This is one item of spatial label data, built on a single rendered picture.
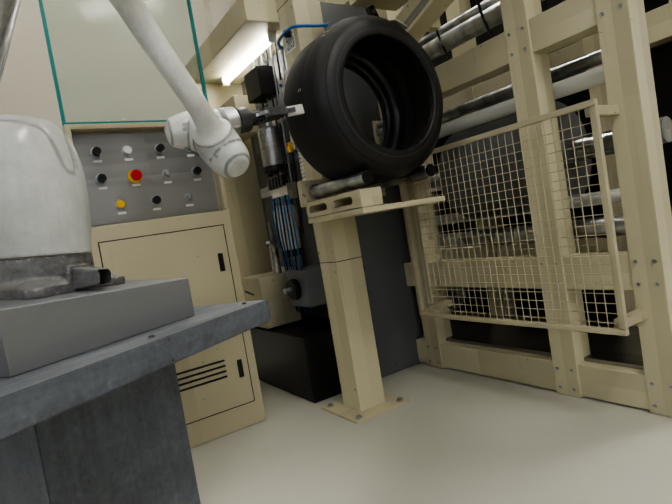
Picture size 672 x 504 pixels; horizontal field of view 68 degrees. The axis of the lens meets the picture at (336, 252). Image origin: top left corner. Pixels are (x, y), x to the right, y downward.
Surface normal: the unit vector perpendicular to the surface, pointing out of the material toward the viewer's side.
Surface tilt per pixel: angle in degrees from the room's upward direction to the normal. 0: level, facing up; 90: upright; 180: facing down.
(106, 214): 90
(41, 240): 99
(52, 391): 90
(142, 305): 90
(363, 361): 90
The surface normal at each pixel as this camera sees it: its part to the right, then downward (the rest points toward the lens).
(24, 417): 0.89, -0.12
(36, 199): 0.57, -0.04
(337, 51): 0.38, -0.12
